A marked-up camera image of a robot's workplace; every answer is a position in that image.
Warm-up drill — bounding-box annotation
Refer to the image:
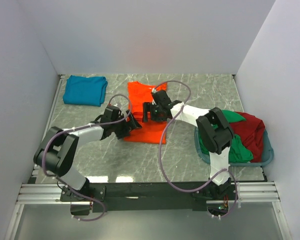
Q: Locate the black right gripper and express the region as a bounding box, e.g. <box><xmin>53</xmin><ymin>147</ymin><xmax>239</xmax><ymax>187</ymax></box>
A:
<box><xmin>142</xmin><ymin>102</ymin><xmax>168</xmax><ymax>123</ymax></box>

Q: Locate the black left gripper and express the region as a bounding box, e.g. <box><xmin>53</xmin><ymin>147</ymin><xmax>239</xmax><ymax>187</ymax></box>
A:
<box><xmin>111</xmin><ymin>110</ymin><xmax>142</xmax><ymax>139</ymax></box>

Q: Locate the orange t shirt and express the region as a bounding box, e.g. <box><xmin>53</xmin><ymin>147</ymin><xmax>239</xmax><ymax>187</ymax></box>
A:
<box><xmin>123</xmin><ymin>81</ymin><xmax>168</xmax><ymax>145</ymax></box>

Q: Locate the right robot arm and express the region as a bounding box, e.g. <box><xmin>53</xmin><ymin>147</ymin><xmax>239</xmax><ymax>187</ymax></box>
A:
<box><xmin>142</xmin><ymin>90</ymin><xmax>235</xmax><ymax>200</ymax></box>

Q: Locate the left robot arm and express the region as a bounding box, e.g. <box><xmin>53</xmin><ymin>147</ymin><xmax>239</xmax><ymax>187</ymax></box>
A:
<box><xmin>33</xmin><ymin>105</ymin><xmax>142</xmax><ymax>201</ymax></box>

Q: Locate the folded blue t shirt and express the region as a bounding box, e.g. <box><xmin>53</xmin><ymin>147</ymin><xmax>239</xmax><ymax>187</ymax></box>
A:
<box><xmin>62</xmin><ymin>75</ymin><xmax>108</xmax><ymax>107</ymax></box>

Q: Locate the teal plastic basket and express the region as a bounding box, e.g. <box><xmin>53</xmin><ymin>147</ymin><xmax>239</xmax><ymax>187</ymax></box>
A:
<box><xmin>194</xmin><ymin>127</ymin><xmax>274</xmax><ymax>167</ymax></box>

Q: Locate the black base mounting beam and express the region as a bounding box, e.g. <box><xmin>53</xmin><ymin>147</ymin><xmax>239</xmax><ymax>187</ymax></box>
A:
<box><xmin>60</xmin><ymin>181</ymin><xmax>238</xmax><ymax>216</ymax></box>

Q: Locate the green t shirt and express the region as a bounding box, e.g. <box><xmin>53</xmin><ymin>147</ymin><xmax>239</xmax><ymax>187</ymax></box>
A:
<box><xmin>198</xmin><ymin>109</ymin><xmax>255</xmax><ymax>165</ymax></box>

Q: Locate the dark red t shirt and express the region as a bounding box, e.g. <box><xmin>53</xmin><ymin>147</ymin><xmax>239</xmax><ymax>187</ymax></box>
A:
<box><xmin>230</xmin><ymin>111</ymin><xmax>266</xmax><ymax>163</ymax></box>

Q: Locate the aluminium left side rail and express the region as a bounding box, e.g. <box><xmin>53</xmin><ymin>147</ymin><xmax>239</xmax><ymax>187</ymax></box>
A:
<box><xmin>31</xmin><ymin>74</ymin><xmax>65</xmax><ymax>178</ymax></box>

